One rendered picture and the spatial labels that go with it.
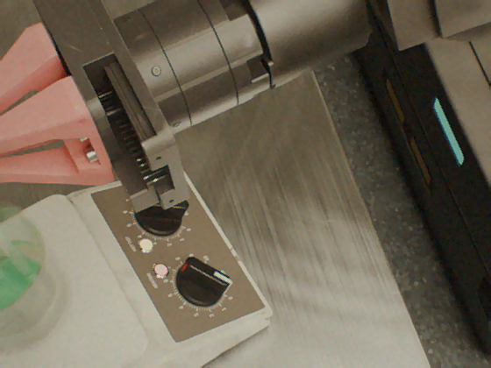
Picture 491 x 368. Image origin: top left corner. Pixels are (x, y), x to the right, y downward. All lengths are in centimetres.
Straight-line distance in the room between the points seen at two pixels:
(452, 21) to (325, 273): 29
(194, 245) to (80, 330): 10
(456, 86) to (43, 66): 83
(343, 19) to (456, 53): 79
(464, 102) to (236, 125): 51
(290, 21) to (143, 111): 8
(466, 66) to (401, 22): 79
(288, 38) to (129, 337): 23
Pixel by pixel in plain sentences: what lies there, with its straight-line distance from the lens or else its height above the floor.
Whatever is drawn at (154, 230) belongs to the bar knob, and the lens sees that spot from 62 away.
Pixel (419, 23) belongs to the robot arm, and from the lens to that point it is 42.
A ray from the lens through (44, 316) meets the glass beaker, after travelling 55.
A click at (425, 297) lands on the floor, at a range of 146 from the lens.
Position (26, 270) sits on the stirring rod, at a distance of 55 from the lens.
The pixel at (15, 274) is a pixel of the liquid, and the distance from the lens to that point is 57.
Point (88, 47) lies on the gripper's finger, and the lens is 41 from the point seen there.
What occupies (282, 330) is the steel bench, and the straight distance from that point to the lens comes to 65.
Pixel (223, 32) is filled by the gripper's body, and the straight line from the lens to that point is 41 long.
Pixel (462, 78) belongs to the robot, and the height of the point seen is 36.
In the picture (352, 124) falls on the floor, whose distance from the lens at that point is 156.
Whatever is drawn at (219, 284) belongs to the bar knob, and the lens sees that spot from 60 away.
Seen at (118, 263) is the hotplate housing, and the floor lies 82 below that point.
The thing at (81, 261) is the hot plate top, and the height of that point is 84.
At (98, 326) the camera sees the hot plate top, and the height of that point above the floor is 84.
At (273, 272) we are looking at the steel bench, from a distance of 67.
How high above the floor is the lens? 138
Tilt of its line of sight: 66 degrees down
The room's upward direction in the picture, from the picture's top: 7 degrees counter-clockwise
